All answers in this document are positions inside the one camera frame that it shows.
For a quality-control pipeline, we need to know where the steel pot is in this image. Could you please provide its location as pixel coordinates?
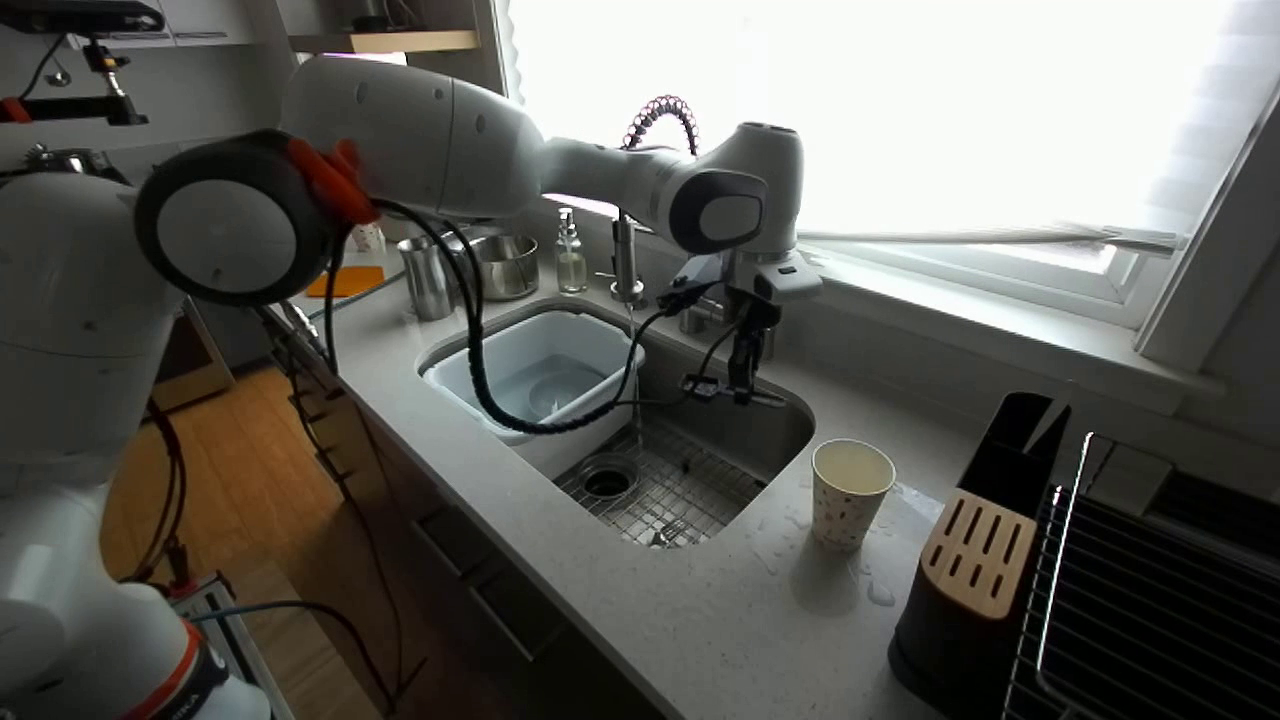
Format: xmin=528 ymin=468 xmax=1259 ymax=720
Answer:
xmin=471 ymin=233 xmax=540 ymax=302

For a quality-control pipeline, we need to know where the chrome spring kitchen faucet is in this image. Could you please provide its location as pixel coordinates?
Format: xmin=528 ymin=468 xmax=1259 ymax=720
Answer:
xmin=611 ymin=94 xmax=727 ymax=306

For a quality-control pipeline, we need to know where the black dish rack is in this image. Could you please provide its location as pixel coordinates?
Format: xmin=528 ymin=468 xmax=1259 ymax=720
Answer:
xmin=998 ymin=432 xmax=1280 ymax=720

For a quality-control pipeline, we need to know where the orange sponge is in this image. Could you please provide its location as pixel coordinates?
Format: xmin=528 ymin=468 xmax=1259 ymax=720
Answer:
xmin=304 ymin=265 xmax=387 ymax=301

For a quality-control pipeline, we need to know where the wire sink grid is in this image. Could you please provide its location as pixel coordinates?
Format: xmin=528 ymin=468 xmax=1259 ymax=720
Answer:
xmin=557 ymin=424 xmax=765 ymax=548

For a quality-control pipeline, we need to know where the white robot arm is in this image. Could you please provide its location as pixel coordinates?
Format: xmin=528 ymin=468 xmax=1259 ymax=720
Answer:
xmin=0 ymin=54 xmax=798 ymax=720

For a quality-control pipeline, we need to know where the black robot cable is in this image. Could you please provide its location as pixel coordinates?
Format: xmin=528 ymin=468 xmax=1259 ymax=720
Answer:
xmin=316 ymin=195 xmax=733 ymax=440

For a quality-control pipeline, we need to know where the sink drain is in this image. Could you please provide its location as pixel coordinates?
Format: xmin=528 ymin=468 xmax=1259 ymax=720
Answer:
xmin=582 ymin=472 xmax=631 ymax=501

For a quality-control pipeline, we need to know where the steel canister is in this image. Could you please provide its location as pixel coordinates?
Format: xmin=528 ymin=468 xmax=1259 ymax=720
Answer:
xmin=399 ymin=238 xmax=452 ymax=321

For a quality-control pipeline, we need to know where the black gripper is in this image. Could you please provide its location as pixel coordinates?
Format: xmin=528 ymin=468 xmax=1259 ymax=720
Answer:
xmin=719 ymin=250 xmax=777 ymax=404

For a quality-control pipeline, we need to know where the stainless steel sink basin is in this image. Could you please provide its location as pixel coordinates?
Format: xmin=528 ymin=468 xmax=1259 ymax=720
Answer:
xmin=411 ymin=290 xmax=821 ymax=553

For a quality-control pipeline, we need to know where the white paper cup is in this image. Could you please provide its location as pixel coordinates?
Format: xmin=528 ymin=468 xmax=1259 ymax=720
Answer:
xmin=812 ymin=440 xmax=894 ymax=553

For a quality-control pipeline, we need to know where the clear soap dispenser bottle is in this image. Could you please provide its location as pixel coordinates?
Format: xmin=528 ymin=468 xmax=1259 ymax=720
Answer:
xmin=557 ymin=208 xmax=586 ymax=290

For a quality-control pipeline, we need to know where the black knife block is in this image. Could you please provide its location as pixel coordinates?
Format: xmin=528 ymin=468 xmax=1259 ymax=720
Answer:
xmin=888 ymin=393 xmax=1072 ymax=720

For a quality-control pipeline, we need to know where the white plastic dish tub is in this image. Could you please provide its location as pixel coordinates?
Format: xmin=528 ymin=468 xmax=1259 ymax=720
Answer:
xmin=425 ymin=306 xmax=645 ymax=475

